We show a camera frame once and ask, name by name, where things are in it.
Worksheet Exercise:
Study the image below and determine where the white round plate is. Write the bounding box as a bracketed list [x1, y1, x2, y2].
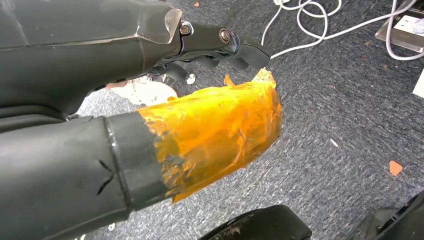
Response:
[109, 75, 179, 108]

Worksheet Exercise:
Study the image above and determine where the black rounded cover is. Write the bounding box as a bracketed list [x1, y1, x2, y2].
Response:
[198, 204, 313, 240]

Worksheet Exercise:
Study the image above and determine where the orange floor scrap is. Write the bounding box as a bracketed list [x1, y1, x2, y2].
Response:
[388, 160, 404, 177]

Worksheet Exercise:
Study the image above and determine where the black angular cover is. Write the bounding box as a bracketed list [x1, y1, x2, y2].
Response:
[344, 190, 424, 240]

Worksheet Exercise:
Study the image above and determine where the metal floor socket box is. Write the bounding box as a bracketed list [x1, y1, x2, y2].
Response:
[374, 0, 424, 54]

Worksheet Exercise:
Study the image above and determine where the white paper sheet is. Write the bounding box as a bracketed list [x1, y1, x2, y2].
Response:
[412, 67, 424, 99]

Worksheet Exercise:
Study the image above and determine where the white floor cable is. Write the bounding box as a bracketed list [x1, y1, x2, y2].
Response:
[385, 0, 424, 62]
[260, 0, 343, 47]
[269, 0, 418, 61]

